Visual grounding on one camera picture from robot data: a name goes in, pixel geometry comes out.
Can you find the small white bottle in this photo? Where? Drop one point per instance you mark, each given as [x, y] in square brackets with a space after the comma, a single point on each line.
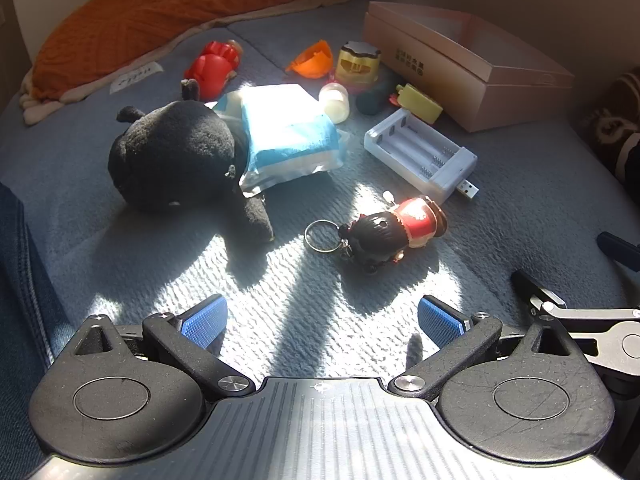
[335, 102]

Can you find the dark green oblong object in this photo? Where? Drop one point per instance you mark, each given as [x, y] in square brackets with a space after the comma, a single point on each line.
[372, 101]

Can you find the pink cardboard box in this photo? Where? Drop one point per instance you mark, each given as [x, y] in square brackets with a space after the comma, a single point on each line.
[525, 95]

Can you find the red boxing figure toy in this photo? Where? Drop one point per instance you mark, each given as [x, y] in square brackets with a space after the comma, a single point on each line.
[210, 67]

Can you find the orange plastic shell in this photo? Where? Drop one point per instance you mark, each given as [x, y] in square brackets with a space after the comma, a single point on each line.
[312, 60]

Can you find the white battery charger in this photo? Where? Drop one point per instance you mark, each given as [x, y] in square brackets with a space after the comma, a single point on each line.
[420, 152]

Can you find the person's jeans leg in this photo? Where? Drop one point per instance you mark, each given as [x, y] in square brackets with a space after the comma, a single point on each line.
[20, 310]

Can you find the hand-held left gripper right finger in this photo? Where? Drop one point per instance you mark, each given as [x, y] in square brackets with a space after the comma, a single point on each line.
[440, 322]

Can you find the black plush toy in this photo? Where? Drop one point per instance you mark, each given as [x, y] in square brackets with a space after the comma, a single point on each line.
[170, 155]

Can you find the blue white tissue pack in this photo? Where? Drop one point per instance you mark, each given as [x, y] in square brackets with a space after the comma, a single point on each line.
[285, 130]

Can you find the orange knitted blanket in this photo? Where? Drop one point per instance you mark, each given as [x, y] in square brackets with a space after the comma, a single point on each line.
[150, 10]

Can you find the white cloth label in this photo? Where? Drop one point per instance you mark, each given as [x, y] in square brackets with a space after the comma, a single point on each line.
[136, 77]

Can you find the blue-grey fleece blanket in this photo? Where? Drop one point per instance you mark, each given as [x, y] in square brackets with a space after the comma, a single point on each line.
[150, 270]

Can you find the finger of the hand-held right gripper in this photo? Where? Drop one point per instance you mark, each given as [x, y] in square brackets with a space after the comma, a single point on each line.
[620, 250]
[590, 317]

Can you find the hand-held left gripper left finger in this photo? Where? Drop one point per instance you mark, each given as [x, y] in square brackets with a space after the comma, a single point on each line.
[205, 322]

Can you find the brown striped plush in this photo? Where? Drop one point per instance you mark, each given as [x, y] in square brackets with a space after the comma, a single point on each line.
[612, 130]

